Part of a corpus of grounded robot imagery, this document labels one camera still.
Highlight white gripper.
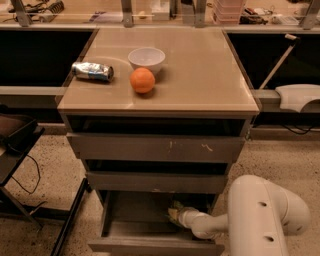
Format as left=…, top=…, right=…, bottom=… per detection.
left=168, top=207, right=204, bottom=229

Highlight green jalapeno chip bag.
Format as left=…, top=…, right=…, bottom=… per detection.
left=168, top=201, right=186, bottom=228

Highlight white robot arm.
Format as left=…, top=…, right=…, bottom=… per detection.
left=168, top=175, right=311, bottom=256

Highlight bottom grey drawer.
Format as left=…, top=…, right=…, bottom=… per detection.
left=88, top=191, right=224, bottom=256

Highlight grey drawer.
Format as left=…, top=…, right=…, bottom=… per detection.
left=88, top=191, right=224, bottom=256
left=86, top=171, right=227, bottom=194
left=67, top=133, right=244, bottom=163

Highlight middle grey drawer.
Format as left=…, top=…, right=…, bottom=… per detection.
left=86, top=171, right=227, bottom=194

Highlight grey drawer cabinet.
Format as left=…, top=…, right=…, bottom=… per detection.
left=56, top=27, right=261, bottom=256

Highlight top grey drawer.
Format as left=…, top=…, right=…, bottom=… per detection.
left=67, top=133, right=244, bottom=163

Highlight orange fruit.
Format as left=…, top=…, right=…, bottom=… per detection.
left=130, top=68, right=155, bottom=94

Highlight white bowl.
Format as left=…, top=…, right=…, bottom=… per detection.
left=128, top=47, right=166, bottom=75

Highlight crushed silver soda can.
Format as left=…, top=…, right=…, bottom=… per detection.
left=71, top=62, right=114, bottom=82

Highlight white curved base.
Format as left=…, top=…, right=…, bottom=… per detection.
left=275, top=84, right=320, bottom=113

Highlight black side cart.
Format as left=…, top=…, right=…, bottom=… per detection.
left=0, top=104, right=92, bottom=256

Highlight pink stacked bins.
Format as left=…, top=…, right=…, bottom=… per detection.
left=212, top=0, right=246, bottom=25

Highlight white stick tool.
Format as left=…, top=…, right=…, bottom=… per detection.
left=259, top=34, right=300, bottom=90

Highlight black cable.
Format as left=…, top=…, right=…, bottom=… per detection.
left=7, top=143, right=42, bottom=196

